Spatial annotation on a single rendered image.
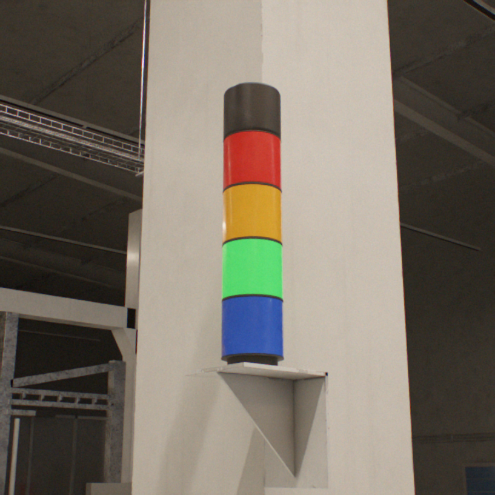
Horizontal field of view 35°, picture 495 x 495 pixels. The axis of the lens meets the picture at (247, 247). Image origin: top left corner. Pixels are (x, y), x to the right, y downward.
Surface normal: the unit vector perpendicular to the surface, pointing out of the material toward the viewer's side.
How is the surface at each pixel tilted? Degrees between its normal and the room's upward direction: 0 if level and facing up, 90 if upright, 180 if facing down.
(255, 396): 90
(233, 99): 90
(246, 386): 90
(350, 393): 90
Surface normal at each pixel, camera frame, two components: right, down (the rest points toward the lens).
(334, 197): 0.66, -0.21
